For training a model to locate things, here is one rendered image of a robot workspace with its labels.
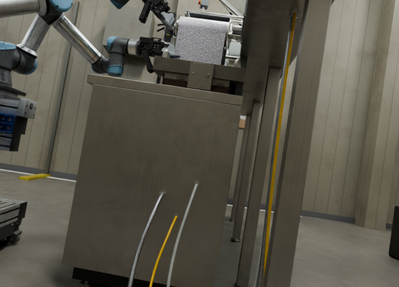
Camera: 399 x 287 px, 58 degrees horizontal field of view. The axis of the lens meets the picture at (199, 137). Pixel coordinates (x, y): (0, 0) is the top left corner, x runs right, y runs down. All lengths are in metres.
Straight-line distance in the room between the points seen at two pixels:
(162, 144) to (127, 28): 3.73
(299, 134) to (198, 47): 0.96
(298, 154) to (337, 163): 4.70
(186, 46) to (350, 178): 4.33
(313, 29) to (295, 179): 0.40
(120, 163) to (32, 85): 4.25
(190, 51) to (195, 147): 0.54
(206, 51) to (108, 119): 0.59
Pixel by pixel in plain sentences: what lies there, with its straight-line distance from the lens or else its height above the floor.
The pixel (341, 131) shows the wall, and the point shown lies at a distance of 5.68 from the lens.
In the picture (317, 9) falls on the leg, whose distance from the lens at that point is 1.05.
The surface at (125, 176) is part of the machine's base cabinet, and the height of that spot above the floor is 0.50.
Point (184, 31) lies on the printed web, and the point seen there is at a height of 1.22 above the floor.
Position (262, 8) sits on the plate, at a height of 1.14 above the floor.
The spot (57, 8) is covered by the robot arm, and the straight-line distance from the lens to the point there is 1.67.
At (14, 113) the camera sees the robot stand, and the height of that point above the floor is 0.69.
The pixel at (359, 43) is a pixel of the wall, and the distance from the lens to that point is 6.03.
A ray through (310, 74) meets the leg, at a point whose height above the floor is 0.89.
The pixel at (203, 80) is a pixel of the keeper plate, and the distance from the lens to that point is 1.53.
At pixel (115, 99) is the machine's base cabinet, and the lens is 1.54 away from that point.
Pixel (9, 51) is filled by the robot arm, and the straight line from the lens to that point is 2.10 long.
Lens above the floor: 0.64
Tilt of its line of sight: 3 degrees up
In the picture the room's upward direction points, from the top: 9 degrees clockwise
